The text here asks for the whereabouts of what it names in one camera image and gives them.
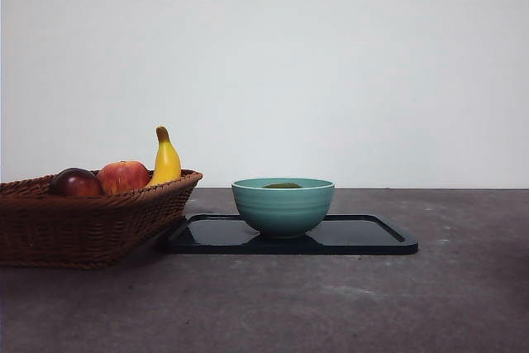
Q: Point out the teal ribbed bowl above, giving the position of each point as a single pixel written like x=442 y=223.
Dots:
x=283 y=212

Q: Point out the brown wicker basket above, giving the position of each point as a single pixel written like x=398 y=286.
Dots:
x=82 y=229

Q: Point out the black rectangular tray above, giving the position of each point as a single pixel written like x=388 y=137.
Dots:
x=355 y=237

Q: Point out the dark red plum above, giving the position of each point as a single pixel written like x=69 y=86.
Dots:
x=76 y=183

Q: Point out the green avocado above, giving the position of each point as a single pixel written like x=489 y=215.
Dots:
x=282 y=185

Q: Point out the red apple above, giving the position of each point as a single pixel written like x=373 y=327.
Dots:
x=124 y=177

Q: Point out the yellow banana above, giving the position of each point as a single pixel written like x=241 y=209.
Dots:
x=167 y=163

